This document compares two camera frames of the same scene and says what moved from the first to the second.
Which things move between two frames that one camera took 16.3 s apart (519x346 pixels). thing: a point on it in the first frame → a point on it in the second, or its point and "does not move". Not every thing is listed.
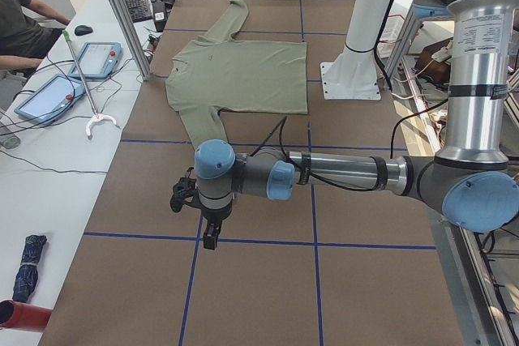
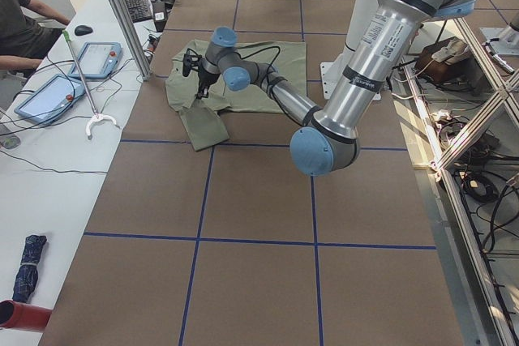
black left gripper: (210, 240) → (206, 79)
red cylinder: (20, 316) does not move
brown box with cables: (427, 66) does not move
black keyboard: (138, 4) does not move
